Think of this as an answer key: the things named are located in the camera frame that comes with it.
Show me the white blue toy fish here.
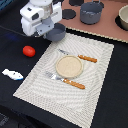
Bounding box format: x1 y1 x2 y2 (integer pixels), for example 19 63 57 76
2 69 23 80

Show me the grey frying pan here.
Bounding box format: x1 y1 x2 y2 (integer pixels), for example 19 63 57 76
46 23 66 42

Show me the beige bowl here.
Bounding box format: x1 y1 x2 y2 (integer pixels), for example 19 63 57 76
119 5 128 30

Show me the wooden handled knife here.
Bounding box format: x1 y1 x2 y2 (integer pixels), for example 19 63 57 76
58 49 97 63

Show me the woven beige placemat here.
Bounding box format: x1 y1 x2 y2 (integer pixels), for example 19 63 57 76
12 32 115 128

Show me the round beige plate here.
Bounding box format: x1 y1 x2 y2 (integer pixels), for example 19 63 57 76
56 55 83 78

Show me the black stove burner far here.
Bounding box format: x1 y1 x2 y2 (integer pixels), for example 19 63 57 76
69 0 84 6

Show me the wooden handled fork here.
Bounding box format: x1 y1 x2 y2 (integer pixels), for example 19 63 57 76
45 71 85 89

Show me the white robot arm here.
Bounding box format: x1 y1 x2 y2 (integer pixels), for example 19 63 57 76
20 0 62 36

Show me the black stove burner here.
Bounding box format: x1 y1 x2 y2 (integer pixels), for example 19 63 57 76
69 0 84 6
62 9 76 20

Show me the grey cooking pot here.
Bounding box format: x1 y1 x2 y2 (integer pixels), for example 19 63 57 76
80 1 102 25

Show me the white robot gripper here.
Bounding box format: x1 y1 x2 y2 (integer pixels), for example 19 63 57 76
20 2 62 36

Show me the red sausage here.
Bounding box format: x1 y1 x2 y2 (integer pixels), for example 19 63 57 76
23 46 36 57

